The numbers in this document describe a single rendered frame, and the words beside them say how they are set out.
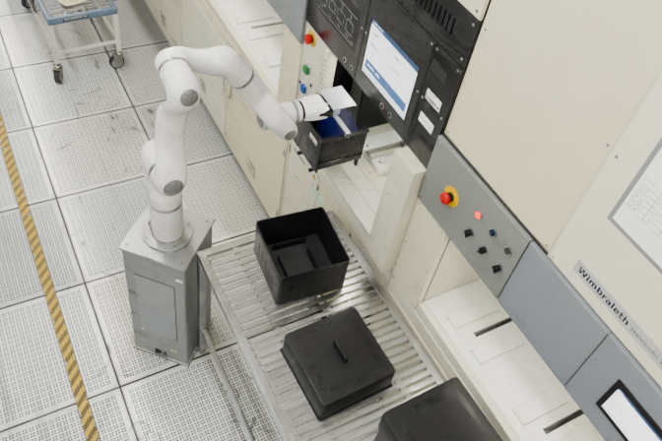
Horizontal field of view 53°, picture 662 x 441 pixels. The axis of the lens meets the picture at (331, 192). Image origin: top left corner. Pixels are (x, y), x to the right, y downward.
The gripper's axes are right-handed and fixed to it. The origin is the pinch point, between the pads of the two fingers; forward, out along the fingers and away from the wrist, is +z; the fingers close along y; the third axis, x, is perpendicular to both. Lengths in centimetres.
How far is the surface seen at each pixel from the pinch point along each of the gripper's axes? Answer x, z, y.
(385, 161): -34.2, 26.3, 7.4
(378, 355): -39, -22, 84
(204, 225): -49, -53, 2
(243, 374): -125, -45, 33
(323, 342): -39, -37, 72
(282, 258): -48, -31, 28
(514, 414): -38, 8, 121
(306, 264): -48, -23, 35
